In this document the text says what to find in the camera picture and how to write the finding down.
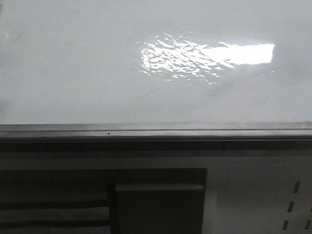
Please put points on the dark square block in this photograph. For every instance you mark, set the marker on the dark square block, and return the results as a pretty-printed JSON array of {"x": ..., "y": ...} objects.
[{"x": 160, "y": 208}]

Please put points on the white whiteboard with aluminium frame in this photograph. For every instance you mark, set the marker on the white whiteboard with aluminium frame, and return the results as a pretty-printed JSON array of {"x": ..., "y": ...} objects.
[{"x": 192, "y": 69}]

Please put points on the white perforated metal panel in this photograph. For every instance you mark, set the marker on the white perforated metal panel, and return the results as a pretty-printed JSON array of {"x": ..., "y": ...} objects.
[{"x": 259, "y": 196}]

